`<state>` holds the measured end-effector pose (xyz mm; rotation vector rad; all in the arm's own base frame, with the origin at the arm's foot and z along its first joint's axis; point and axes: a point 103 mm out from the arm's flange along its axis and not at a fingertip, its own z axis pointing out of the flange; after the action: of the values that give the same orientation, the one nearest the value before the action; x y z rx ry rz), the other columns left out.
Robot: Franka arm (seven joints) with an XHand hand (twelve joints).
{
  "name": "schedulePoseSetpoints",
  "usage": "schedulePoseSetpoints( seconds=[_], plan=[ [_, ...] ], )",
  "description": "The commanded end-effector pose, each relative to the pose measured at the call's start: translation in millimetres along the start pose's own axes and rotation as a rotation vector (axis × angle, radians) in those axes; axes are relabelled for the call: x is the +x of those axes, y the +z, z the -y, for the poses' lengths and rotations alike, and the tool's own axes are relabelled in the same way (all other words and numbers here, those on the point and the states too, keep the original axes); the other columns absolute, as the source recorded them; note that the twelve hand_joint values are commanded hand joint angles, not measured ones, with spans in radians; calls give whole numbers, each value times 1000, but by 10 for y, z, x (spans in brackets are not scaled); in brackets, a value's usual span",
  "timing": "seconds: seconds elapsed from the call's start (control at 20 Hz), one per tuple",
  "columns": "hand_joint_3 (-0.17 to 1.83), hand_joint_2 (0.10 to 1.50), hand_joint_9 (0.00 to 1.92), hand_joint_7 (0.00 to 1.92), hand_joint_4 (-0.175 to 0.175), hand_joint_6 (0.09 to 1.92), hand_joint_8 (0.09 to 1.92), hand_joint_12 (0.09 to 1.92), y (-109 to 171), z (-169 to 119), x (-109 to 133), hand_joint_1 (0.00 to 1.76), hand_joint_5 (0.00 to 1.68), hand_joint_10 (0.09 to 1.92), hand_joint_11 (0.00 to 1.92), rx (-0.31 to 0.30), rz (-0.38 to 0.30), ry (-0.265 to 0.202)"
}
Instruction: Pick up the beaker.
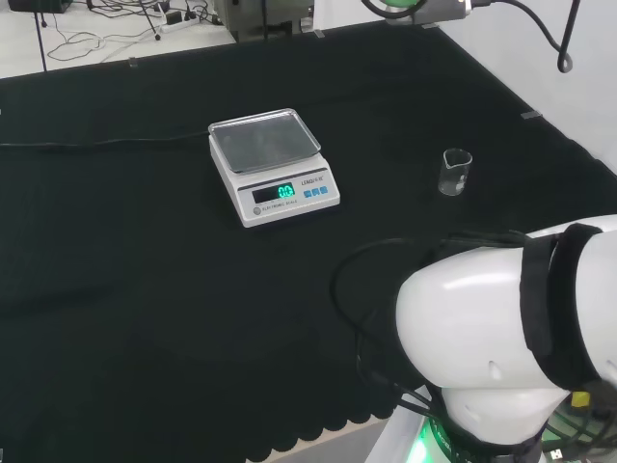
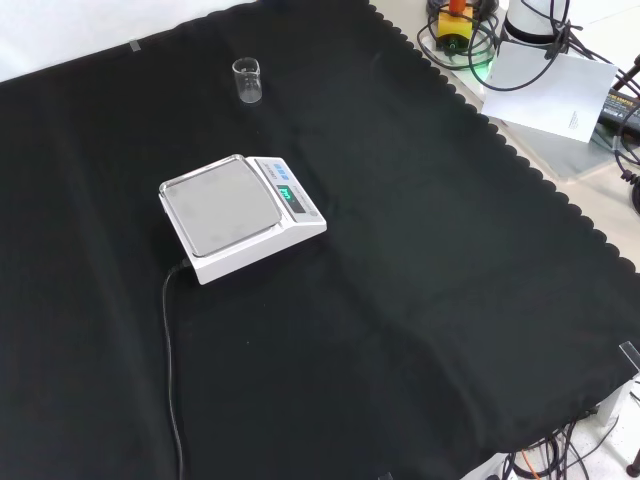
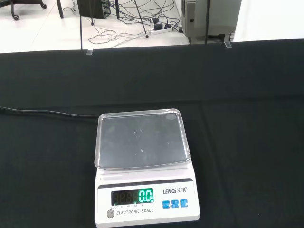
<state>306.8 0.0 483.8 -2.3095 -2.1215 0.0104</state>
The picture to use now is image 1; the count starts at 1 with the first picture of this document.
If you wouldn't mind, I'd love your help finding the small clear glass beaker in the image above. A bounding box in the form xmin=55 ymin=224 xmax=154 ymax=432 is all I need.
xmin=438 ymin=148 xmax=473 ymax=197

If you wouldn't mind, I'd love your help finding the white electronic balance steel pan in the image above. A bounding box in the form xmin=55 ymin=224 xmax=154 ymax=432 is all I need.
xmin=207 ymin=107 xmax=341 ymax=230

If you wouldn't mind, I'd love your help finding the thin black floor cable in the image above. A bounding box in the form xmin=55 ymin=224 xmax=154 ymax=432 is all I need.
xmin=47 ymin=0 xmax=165 ymax=64

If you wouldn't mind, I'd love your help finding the grey metal equipment box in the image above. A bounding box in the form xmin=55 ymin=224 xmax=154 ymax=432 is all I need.
xmin=214 ymin=0 xmax=317 ymax=44

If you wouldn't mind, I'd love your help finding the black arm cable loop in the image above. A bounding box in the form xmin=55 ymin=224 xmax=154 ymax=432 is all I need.
xmin=331 ymin=230 xmax=526 ymax=425

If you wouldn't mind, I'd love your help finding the black bench cloth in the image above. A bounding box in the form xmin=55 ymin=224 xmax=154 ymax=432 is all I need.
xmin=0 ymin=21 xmax=617 ymax=463

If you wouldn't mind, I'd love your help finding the black tripod leg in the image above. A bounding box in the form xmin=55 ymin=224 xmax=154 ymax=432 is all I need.
xmin=138 ymin=0 xmax=163 ymax=41

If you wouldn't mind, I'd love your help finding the black balance power cable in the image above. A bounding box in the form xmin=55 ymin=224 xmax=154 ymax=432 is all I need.
xmin=0 ymin=128 xmax=213 ymax=151

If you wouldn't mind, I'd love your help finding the thick black camera cable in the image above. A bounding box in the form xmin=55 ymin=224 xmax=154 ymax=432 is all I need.
xmin=474 ymin=0 xmax=582 ymax=74

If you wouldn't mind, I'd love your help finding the white power strip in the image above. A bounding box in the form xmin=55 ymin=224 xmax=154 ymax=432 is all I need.
xmin=161 ymin=11 xmax=228 ymax=34

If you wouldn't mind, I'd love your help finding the grey camera housing green light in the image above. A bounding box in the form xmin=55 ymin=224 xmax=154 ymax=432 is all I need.
xmin=361 ymin=0 xmax=476 ymax=26

